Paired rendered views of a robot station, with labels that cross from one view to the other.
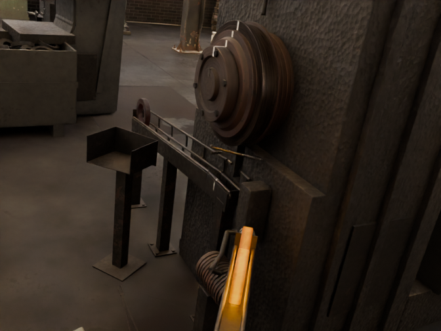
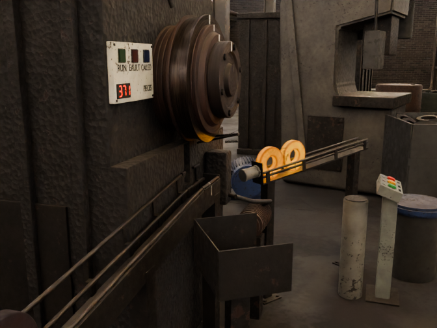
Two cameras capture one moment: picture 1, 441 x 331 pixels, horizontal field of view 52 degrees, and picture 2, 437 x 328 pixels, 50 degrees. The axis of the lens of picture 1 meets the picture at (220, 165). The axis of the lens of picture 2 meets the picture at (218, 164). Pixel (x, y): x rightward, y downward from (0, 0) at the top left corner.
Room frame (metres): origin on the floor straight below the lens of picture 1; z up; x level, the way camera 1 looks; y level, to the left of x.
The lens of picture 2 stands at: (2.90, 1.36, 1.19)
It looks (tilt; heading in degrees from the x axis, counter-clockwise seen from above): 12 degrees down; 228
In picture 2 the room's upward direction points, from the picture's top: straight up
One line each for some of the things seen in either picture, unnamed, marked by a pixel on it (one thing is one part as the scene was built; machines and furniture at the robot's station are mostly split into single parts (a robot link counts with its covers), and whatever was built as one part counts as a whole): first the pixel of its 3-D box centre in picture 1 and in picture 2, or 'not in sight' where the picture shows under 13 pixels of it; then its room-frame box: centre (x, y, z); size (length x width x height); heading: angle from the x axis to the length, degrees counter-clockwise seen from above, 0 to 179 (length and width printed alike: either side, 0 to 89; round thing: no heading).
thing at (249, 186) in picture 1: (252, 213); (217, 176); (1.54, -0.15, 0.68); 0.11 x 0.08 x 0.24; 120
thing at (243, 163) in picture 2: not in sight; (245, 176); (-0.01, -1.49, 0.17); 0.57 x 0.31 x 0.34; 50
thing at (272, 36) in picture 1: (254, 85); (181, 79); (1.78, -0.09, 1.12); 0.47 x 0.10 x 0.47; 30
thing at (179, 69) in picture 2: (237, 85); (201, 79); (1.74, -0.02, 1.12); 0.47 x 0.06 x 0.47; 30
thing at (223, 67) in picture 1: (214, 84); (226, 80); (1.69, 0.07, 1.12); 0.28 x 0.06 x 0.28; 30
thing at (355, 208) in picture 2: not in sight; (352, 247); (0.90, 0.16, 0.26); 0.12 x 0.12 x 0.52
